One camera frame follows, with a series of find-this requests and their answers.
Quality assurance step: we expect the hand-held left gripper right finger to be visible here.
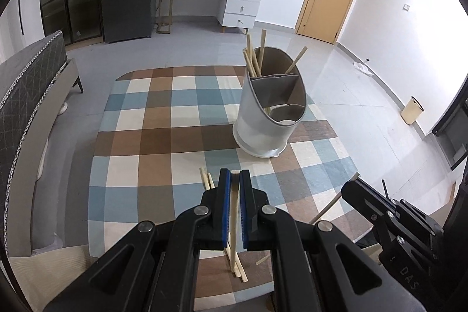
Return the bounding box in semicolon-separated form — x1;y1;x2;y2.
239;169;425;312

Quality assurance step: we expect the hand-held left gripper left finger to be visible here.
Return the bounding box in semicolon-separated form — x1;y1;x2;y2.
44;169;232;312

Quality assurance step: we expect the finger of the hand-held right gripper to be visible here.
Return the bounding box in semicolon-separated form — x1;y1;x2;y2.
341;177;445;257

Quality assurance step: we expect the long beige chopstick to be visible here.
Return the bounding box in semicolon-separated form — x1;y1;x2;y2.
247;34;258;77
255;171;362;266
207;172;250;280
284;46;308;75
259;29;267;69
198;167;246;282
243;48;257;78
228;169;241;272

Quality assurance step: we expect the grey white utensil holder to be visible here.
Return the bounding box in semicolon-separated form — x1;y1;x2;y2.
233;46;308;159

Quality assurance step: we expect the checkered blue brown rug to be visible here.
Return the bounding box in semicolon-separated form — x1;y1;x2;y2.
88;65;361;312

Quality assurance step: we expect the beige waste bin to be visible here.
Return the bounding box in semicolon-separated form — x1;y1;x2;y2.
401;96;425;125

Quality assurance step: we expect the dark low cabinet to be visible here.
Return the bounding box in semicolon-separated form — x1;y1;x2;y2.
431;78;468;172

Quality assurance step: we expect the white crumpled cloth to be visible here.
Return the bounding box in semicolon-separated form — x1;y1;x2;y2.
353;61;374;76

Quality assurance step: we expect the white plastic bag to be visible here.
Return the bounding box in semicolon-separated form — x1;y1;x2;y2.
31;232;64;256

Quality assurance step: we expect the beige textured cloth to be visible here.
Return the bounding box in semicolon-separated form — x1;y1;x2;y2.
9;245;90;298

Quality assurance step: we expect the grey quilted bed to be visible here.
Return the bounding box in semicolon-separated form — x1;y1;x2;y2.
0;30;85;258

